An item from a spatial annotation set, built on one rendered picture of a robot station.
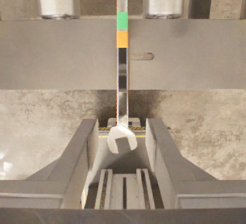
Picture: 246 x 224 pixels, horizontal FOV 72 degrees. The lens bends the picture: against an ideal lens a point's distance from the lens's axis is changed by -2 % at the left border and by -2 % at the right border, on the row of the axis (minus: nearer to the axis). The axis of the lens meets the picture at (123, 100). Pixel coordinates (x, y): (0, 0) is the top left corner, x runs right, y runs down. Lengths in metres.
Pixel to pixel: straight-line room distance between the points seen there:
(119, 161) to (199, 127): 0.79
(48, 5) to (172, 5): 0.32
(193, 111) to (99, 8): 1.13
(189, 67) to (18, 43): 0.22
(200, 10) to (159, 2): 0.21
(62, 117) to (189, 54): 1.43
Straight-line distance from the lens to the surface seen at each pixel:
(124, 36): 0.22
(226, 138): 1.85
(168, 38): 0.24
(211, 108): 1.66
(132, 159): 1.32
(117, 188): 1.28
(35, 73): 0.26
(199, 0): 0.68
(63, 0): 0.53
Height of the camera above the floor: 1.40
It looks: 74 degrees down
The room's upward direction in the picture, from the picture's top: 179 degrees counter-clockwise
